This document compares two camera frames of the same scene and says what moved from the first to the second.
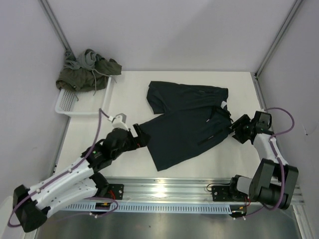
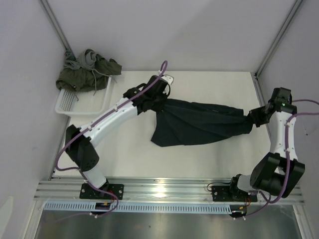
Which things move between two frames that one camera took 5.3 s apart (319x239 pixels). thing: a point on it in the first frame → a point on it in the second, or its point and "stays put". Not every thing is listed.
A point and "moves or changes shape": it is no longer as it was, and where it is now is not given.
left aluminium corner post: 45,5 stays put
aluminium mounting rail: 179,190 stays put
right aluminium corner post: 296,4 stays put
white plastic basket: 72,103 stays put
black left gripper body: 130,144 → 158,101
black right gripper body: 241,132 → 258,116
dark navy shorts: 190,117 moves or changes shape
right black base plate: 224,193 stays put
